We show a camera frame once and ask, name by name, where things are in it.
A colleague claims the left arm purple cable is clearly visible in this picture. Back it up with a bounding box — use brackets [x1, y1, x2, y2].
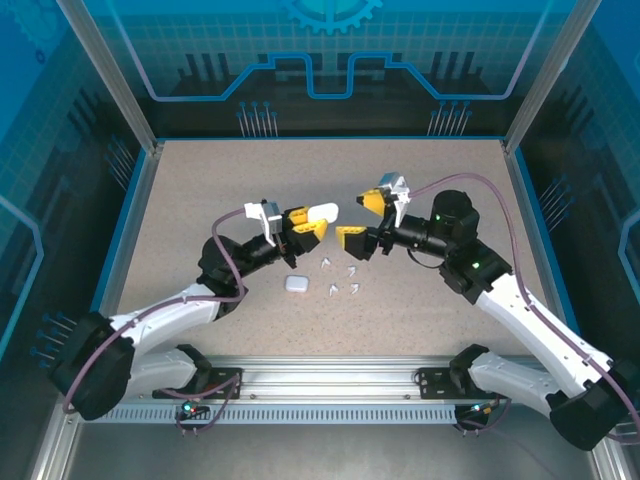
[62, 207, 249, 414]

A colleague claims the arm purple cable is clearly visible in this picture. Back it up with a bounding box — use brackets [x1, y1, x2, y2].
[62, 207, 249, 414]
[407, 172, 640, 444]

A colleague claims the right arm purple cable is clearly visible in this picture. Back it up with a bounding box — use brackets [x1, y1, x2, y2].
[407, 172, 640, 444]

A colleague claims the aluminium table side rail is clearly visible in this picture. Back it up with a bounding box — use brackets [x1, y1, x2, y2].
[501, 139, 576, 334]
[97, 141, 166, 321]

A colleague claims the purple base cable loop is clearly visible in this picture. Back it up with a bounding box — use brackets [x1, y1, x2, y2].
[172, 373, 244, 437]
[457, 394, 514, 436]

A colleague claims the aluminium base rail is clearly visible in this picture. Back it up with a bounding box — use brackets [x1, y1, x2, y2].
[207, 353, 551, 404]

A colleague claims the slotted grey cable duct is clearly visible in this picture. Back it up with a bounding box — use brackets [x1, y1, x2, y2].
[99, 403, 464, 425]

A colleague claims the aluminium frame post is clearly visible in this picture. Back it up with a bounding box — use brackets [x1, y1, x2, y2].
[501, 0, 605, 156]
[55, 0, 166, 154]
[27, 399, 84, 480]
[592, 439, 632, 480]

